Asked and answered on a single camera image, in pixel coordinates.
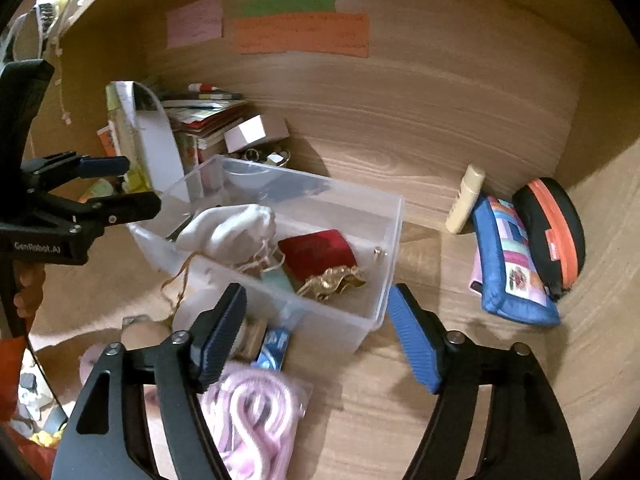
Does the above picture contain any pink round compact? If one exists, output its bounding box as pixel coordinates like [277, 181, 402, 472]
[78, 344, 108, 385]

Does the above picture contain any white drawstring pouch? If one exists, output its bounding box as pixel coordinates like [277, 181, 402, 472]
[159, 202, 286, 311]

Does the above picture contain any pink knitted item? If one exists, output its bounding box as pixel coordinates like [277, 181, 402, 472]
[200, 361, 312, 479]

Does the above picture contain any red velvet pouch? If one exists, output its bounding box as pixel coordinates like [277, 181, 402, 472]
[278, 230, 357, 283]

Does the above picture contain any cotton pad tub purple label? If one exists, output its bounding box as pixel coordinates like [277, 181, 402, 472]
[120, 315, 171, 351]

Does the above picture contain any mint green tube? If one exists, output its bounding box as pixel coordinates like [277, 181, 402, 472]
[260, 268, 295, 294]

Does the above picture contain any person's left hand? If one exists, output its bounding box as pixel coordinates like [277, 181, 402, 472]
[13, 261, 46, 332]

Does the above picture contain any orange-green cream tube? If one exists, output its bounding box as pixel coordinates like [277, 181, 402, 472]
[78, 178, 115, 204]

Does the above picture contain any orange snack packet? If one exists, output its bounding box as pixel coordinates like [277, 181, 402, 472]
[96, 126, 117, 157]

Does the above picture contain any folded white paper sheet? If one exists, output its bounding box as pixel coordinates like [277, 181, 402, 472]
[133, 81, 189, 200]

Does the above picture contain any yellow-green spray bottle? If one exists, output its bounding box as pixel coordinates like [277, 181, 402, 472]
[105, 81, 152, 193]

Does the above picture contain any stack of booklets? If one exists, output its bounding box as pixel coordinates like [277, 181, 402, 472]
[160, 84, 250, 172]

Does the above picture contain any clear glass bowl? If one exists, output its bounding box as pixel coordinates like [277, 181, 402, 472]
[221, 158, 286, 191]

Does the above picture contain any blue patchwork pouch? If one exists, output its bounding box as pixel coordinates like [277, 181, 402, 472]
[469, 194, 560, 327]

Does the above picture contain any small white cardboard box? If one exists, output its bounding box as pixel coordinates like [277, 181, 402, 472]
[224, 115, 290, 154]

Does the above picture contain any pink sticky note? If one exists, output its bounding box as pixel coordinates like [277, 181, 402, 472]
[166, 0, 224, 49]

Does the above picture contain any blue foil sachet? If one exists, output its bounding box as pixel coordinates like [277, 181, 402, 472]
[252, 327, 291, 372]

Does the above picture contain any black orange round case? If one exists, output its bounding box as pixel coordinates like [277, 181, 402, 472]
[512, 177, 586, 301]

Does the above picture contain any clear plastic storage bin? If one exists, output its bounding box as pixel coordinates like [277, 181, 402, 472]
[127, 154, 406, 356]

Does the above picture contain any cream lotion bottle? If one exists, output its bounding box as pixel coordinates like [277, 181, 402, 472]
[445, 165, 485, 234]

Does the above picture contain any green sticky note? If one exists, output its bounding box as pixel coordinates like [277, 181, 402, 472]
[235, 0, 335, 18]

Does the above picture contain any orange sticky note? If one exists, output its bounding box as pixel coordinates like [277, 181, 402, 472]
[233, 12, 370, 58]

